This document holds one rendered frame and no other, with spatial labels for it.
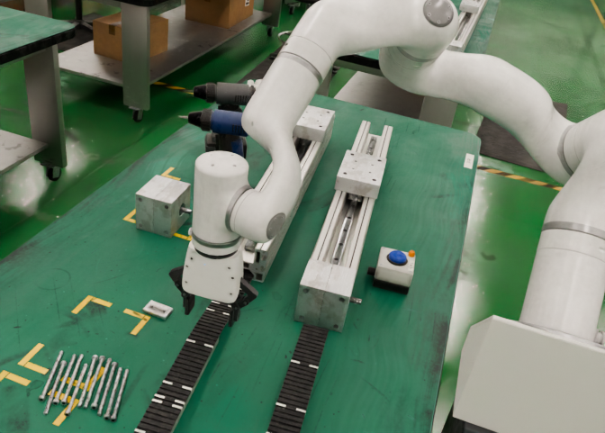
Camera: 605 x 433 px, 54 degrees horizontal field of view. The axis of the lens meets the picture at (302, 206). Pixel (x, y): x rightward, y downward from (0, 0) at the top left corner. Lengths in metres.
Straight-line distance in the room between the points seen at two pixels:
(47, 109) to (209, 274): 2.06
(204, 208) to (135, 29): 2.69
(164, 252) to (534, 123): 0.81
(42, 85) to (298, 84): 2.07
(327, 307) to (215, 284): 0.25
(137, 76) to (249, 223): 2.80
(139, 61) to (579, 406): 3.03
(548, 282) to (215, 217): 0.56
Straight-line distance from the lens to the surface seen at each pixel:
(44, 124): 3.04
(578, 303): 1.08
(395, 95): 4.12
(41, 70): 2.93
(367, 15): 1.06
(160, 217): 1.39
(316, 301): 1.18
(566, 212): 1.12
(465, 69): 1.12
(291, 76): 1.00
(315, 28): 1.04
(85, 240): 1.42
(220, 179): 0.91
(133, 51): 3.62
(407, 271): 1.32
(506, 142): 4.37
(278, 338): 1.18
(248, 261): 1.28
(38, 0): 3.92
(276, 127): 0.96
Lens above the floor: 1.60
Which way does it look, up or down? 32 degrees down
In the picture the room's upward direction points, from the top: 9 degrees clockwise
